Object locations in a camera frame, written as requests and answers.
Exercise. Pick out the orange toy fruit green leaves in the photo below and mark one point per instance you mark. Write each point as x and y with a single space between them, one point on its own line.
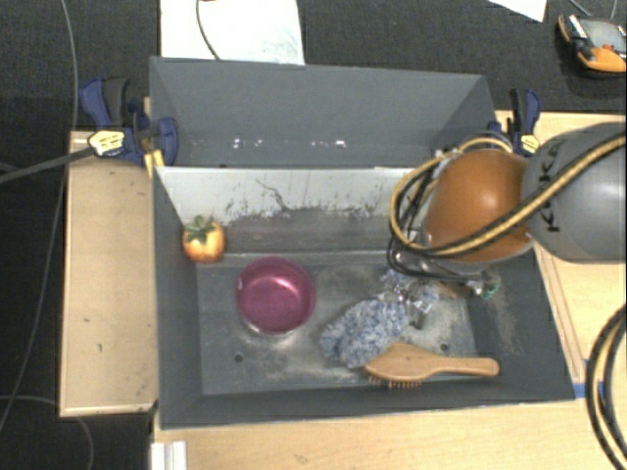
205 246

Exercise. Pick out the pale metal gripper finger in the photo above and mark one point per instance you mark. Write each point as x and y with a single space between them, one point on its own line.
405 294
419 315

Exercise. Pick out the grey metal bin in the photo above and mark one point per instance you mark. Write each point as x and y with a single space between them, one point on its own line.
303 110

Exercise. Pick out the blue fluffy cloth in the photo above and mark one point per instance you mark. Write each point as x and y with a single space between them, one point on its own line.
365 331

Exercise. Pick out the pale wood flat board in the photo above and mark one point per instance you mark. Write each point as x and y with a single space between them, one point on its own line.
110 287

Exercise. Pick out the magenta round bowl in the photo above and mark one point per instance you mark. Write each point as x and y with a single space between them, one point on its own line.
275 296

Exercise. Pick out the wooden hairbrush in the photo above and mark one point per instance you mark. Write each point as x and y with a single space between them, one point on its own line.
416 366

